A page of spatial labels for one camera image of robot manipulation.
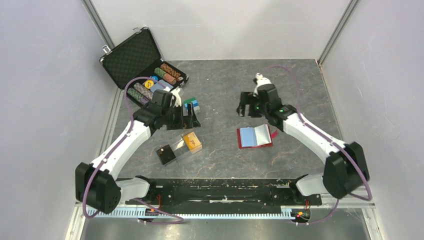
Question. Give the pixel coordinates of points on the brown poker chip row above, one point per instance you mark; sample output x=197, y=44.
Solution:
x=170, y=70

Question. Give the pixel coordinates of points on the orange card stack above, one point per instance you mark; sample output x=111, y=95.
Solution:
x=192, y=142

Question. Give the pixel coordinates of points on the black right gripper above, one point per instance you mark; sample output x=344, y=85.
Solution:
x=248, y=98

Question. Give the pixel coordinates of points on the green purple poker chip row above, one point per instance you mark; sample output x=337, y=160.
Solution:
x=137, y=96

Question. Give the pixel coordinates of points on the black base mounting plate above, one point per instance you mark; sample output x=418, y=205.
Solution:
x=226, y=195

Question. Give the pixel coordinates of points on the red leather card holder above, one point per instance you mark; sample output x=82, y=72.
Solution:
x=255, y=137

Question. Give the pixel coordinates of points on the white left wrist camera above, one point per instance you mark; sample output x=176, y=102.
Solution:
x=177, y=96

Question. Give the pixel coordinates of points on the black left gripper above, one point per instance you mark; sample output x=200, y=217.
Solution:
x=184, y=122

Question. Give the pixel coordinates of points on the aluminium slotted rail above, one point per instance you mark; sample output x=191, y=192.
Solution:
x=140, y=212

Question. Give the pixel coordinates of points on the black aluminium poker chip case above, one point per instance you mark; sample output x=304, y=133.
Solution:
x=135, y=57

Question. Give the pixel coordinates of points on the blue dealer chip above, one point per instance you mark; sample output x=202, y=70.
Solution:
x=154, y=78

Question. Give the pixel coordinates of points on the yellow dealer chip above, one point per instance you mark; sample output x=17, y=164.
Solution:
x=148, y=84

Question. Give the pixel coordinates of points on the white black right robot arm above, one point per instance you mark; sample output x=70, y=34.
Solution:
x=345, y=166

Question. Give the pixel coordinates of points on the black card stack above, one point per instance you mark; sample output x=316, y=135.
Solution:
x=166, y=154

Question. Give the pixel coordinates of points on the stacked toy building blocks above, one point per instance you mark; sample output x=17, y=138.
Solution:
x=194, y=103

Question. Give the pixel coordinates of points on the purple grey poker chip row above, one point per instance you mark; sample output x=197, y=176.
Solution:
x=143, y=90

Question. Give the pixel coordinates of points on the blue playing card deck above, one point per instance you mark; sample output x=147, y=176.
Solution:
x=161, y=85

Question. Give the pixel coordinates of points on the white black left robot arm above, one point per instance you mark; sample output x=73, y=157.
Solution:
x=97, y=184

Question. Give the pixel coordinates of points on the clear plastic card box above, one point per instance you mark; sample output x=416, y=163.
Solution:
x=179, y=147

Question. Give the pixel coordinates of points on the red poker chip row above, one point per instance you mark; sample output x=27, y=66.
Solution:
x=169, y=79

